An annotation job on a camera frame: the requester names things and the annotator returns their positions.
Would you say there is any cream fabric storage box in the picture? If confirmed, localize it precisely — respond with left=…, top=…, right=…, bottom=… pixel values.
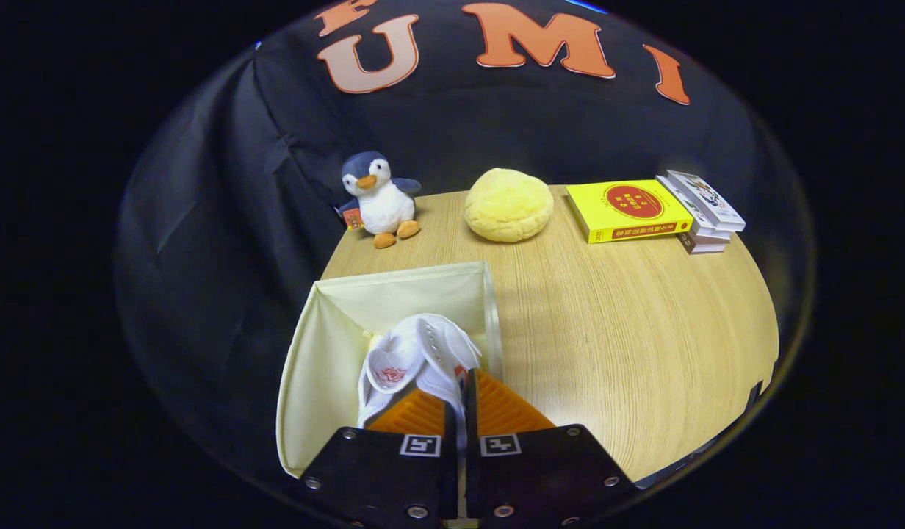
left=276, top=261, right=505, bottom=478

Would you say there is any yellow book with red circle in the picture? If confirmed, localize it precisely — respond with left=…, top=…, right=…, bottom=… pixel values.
left=566, top=179, right=694, bottom=244

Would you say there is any white canvas shoe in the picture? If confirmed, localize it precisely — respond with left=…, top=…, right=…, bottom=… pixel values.
left=357, top=313, right=484, bottom=431

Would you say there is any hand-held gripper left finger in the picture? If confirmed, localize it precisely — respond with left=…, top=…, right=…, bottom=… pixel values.
left=291, top=388, right=461, bottom=528

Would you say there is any plain white book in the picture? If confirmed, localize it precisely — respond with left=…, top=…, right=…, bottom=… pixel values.
left=656, top=175, right=732, bottom=242

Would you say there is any penguin plush toy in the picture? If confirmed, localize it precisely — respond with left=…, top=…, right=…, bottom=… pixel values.
left=336, top=151, right=422, bottom=249

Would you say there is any yellow plush bun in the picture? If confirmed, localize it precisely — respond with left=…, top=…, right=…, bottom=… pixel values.
left=464, top=168, right=555, bottom=243

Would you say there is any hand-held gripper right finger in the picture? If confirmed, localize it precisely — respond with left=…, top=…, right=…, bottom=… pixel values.
left=464, top=367, right=641, bottom=528

